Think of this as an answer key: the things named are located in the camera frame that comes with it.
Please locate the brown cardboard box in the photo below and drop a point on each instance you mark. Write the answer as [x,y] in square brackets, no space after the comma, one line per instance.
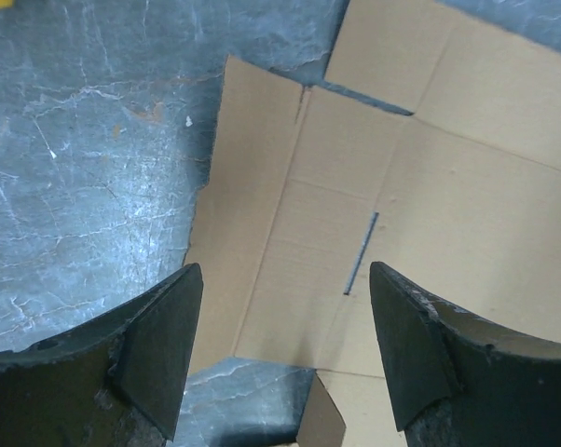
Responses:
[438,155]

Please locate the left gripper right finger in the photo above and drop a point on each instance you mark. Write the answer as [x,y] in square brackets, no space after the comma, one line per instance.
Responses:
[457,379]

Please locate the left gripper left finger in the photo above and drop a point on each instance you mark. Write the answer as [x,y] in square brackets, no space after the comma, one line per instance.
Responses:
[115,380]

